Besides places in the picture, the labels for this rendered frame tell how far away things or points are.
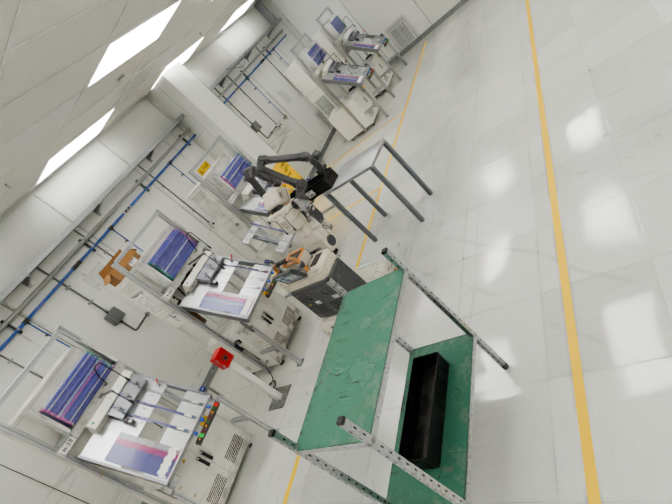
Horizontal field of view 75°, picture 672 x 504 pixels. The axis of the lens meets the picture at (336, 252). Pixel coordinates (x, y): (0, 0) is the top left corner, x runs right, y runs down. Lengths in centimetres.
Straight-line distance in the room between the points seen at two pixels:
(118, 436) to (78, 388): 47
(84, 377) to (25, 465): 160
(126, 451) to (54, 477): 170
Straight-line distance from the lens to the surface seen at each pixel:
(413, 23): 1075
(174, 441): 377
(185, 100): 729
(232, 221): 549
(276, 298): 485
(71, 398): 395
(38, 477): 543
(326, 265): 344
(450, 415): 239
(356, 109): 818
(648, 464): 233
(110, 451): 389
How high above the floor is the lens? 206
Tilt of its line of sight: 22 degrees down
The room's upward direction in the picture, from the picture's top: 48 degrees counter-clockwise
